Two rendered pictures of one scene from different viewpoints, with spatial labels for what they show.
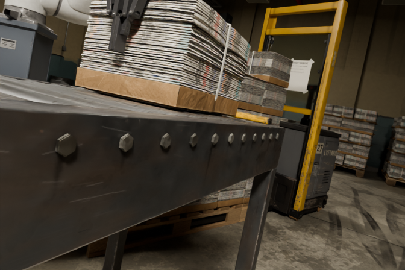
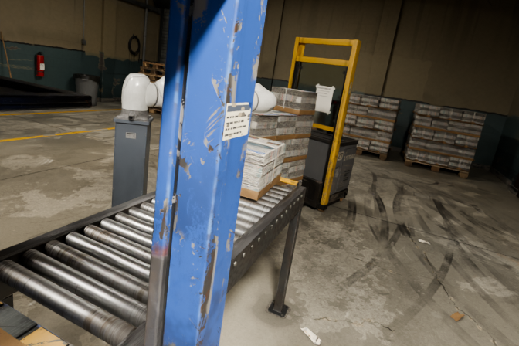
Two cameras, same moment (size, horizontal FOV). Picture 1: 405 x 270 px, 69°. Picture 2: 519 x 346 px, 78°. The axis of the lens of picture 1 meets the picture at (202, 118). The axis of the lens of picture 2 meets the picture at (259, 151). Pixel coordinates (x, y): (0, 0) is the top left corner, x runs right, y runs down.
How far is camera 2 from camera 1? 101 cm
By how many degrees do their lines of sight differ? 12
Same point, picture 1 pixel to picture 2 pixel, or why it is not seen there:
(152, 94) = (245, 194)
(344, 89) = (373, 74)
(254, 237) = (292, 242)
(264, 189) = (296, 219)
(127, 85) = not seen: hidden behind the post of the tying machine
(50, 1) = (151, 101)
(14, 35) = (133, 130)
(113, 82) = not seen: hidden behind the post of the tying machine
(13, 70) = (136, 151)
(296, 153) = (322, 161)
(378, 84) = (404, 68)
